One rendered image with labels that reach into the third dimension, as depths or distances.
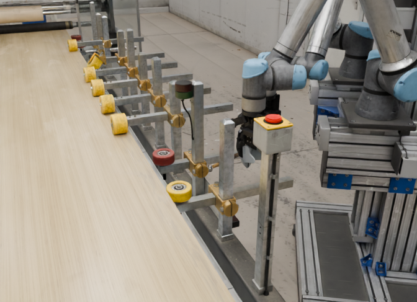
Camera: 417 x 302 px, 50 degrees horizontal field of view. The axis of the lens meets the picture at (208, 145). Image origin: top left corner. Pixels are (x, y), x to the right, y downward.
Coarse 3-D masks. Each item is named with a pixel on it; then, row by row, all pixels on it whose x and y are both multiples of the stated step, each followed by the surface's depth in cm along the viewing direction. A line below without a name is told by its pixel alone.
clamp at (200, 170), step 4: (184, 152) 170; (184, 156) 170; (188, 156) 167; (188, 160) 166; (204, 160) 164; (192, 164) 162; (196, 164) 161; (200, 164) 161; (204, 164) 162; (192, 168) 163; (196, 168) 160; (200, 168) 160; (204, 168) 161; (192, 172) 162; (196, 172) 160; (200, 172) 161; (204, 172) 161; (200, 176) 161; (204, 176) 162
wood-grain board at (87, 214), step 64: (0, 64) 273; (64, 64) 273; (0, 128) 183; (64, 128) 183; (0, 192) 138; (64, 192) 138; (128, 192) 138; (0, 256) 110; (64, 256) 110; (128, 256) 110; (192, 256) 110
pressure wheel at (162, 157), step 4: (164, 148) 164; (156, 152) 162; (160, 152) 162; (164, 152) 161; (168, 152) 162; (172, 152) 162; (156, 156) 159; (160, 156) 158; (164, 156) 158; (168, 156) 159; (172, 156) 160; (156, 160) 159; (160, 160) 158; (164, 160) 158; (168, 160) 159; (172, 160) 160; (156, 164) 160; (160, 164) 159; (164, 164) 159; (168, 164) 160; (164, 176) 165
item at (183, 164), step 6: (258, 150) 176; (204, 156) 169; (210, 156) 169; (216, 156) 169; (174, 162) 164; (180, 162) 164; (186, 162) 165; (210, 162) 169; (216, 162) 170; (162, 168) 162; (168, 168) 163; (174, 168) 164; (180, 168) 165; (186, 168) 166
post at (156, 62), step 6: (156, 60) 193; (156, 66) 194; (156, 72) 195; (156, 78) 196; (156, 84) 197; (162, 84) 198; (156, 90) 198; (162, 90) 199; (156, 108) 202; (162, 108) 203; (156, 126) 206; (162, 126) 206; (156, 132) 208; (162, 132) 208; (156, 138) 210; (162, 138) 209; (162, 144) 210
